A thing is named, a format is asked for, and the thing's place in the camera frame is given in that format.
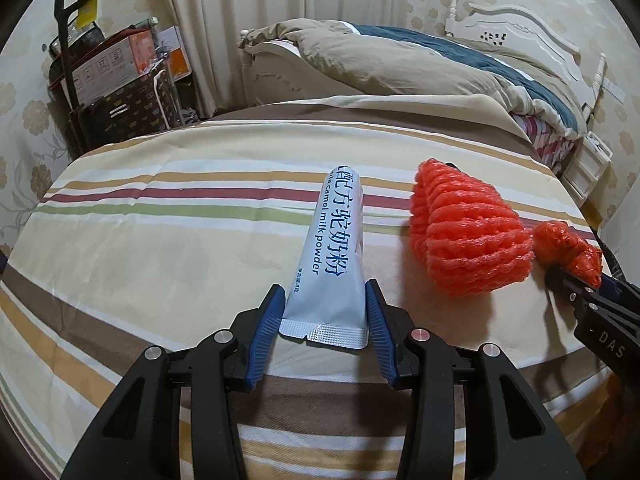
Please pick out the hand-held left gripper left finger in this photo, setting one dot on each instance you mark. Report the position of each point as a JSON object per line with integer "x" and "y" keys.
{"x": 264, "y": 327}

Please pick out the dark patterned bag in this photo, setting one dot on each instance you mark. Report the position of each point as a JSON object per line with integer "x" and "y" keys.
{"x": 125, "y": 110}

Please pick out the white and orange box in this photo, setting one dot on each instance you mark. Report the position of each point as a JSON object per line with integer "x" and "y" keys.
{"x": 177, "y": 52}

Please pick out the beige plain cloth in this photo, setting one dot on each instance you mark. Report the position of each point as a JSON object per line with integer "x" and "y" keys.
{"x": 415, "y": 105}

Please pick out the striped table cloth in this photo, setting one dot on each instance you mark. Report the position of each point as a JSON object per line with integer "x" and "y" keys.
{"x": 150, "y": 220}

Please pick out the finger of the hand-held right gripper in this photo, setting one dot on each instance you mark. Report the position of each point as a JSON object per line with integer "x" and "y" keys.
{"x": 622, "y": 292}
{"x": 575, "y": 290}

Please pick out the plaid bed sheet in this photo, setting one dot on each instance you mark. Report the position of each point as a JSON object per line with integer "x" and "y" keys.
{"x": 542, "y": 140}

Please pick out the orange foam fruit net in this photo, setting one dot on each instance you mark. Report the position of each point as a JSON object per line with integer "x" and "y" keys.
{"x": 465, "y": 230}

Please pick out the cream curtain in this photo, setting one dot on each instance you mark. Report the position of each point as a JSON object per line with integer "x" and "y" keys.
{"x": 210, "y": 10}

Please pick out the pale blue powder sachet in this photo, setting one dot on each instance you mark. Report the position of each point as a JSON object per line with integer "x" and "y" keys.
{"x": 327, "y": 260}

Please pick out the white plastic drawer unit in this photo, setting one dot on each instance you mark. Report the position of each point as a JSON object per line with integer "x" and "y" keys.
{"x": 582, "y": 170}

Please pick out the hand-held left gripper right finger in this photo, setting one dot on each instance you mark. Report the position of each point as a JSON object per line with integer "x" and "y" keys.
{"x": 381, "y": 330}

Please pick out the black hand trolley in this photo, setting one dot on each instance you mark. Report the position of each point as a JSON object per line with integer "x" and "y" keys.
{"x": 65, "y": 50}

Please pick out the beige and blue duvet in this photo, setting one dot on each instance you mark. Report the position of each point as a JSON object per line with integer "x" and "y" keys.
{"x": 400, "y": 60}

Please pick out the white bed with duvet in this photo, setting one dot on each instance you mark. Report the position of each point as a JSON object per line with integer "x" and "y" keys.
{"x": 280, "y": 70}

